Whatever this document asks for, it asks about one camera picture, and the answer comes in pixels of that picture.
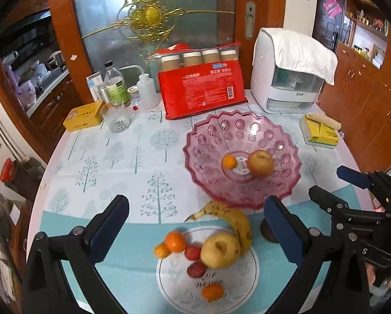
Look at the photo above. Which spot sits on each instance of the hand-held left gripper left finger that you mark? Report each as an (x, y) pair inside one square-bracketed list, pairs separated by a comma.
[(107, 232)]

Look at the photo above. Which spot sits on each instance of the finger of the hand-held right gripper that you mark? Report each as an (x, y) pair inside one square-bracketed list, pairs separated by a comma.
[(352, 176), (329, 202)]

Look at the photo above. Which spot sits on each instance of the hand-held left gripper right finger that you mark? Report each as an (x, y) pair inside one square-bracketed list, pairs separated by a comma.
[(283, 232)]

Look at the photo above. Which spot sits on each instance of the dark avocado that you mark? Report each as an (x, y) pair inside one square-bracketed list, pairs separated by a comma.
[(268, 232)]

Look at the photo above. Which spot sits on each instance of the spotted yellow banana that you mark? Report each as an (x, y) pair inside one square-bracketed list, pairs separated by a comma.
[(238, 222)]

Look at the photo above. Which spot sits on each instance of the small orange kumquat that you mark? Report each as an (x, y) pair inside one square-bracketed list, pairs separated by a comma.
[(229, 163), (162, 251), (212, 292)]

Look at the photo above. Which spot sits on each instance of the yellow pear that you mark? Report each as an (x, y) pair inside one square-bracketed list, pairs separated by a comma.
[(221, 248)]

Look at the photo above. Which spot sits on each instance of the large orange tangerine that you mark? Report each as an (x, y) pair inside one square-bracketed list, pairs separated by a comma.
[(175, 241)]

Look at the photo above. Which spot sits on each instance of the small red jujube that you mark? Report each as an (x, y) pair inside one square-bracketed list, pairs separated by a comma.
[(193, 252), (196, 269)]

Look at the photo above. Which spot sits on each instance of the white round plate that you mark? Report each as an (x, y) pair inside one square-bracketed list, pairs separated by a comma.
[(182, 278)]

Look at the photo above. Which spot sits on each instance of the pink glass bowl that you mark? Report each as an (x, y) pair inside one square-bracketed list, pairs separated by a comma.
[(211, 144)]

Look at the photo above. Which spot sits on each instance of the yellow tissue pack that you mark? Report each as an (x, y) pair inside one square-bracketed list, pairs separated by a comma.
[(319, 132)]

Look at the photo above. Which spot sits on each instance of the tree print tablecloth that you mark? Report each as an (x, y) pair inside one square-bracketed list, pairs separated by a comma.
[(117, 170)]

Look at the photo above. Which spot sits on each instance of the red yellow apple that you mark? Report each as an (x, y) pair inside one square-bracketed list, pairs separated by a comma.
[(260, 163)]

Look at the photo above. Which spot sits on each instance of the white countertop appliance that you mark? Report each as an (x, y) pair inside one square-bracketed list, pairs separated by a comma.
[(280, 95)]

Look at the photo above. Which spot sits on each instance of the clear drinking glass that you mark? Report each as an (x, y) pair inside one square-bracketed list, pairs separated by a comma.
[(116, 119)]

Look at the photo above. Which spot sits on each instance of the yellow flat box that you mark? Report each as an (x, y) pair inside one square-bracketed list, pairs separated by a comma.
[(82, 117)]

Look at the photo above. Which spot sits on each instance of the red plastic item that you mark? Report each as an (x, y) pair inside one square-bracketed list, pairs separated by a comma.
[(7, 170)]

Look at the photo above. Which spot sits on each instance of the white cloth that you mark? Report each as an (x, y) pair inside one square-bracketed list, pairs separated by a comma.
[(296, 49)]

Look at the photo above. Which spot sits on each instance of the small glass jar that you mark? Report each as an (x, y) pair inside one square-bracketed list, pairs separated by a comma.
[(134, 95)]

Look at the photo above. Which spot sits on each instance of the glass bottle green label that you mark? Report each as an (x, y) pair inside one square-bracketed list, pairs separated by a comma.
[(115, 88)]

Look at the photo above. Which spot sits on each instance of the small white carton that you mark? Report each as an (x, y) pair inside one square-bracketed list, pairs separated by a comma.
[(94, 86)]

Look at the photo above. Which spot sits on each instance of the white squeeze bottle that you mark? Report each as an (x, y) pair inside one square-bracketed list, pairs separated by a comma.
[(147, 91)]

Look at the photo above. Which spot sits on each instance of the dark entrance door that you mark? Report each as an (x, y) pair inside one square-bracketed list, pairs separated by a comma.
[(326, 29)]

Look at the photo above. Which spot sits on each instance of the red paper cup package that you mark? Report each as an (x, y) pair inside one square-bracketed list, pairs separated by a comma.
[(202, 95)]

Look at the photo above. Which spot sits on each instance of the pink door poster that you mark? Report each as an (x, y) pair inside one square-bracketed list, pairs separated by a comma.
[(332, 6)]

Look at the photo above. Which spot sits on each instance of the glass door gold ornament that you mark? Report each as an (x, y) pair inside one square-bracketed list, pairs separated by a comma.
[(149, 16)]

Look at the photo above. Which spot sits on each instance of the wooden wall cabinet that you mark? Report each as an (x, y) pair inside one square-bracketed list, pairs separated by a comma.
[(368, 81)]

